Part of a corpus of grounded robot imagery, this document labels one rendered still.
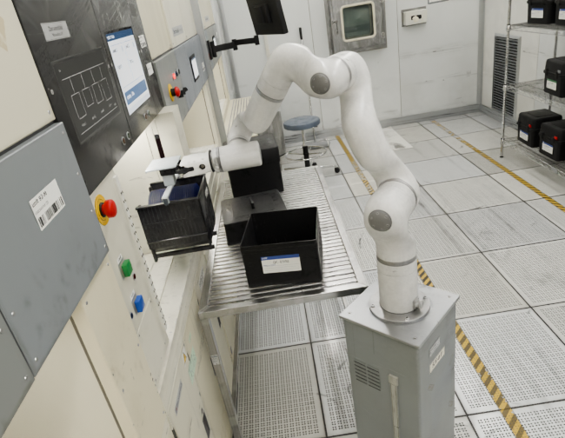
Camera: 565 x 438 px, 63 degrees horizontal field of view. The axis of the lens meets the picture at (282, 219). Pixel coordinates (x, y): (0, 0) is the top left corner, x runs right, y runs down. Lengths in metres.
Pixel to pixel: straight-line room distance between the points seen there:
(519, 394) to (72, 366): 1.88
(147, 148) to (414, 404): 1.24
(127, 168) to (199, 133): 1.47
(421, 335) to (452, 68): 5.07
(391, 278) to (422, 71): 4.87
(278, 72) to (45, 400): 0.95
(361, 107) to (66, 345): 0.89
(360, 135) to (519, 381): 1.53
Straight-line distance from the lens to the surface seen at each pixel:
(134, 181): 1.79
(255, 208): 2.09
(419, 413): 1.61
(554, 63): 4.23
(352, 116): 1.27
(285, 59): 1.31
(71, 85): 1.05
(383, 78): 6.00
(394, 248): 1.36
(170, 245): 1.58
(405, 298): 1.46
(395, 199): 1.26
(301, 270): 1.66
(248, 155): 1.50
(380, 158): 1.29
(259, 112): 1.39
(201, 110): 3.16
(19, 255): 0.74
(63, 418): 1.11
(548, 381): 2.46
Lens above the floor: 1.70
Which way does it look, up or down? 26 degrees down
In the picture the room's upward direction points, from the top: 10 degrees counter-clockwise
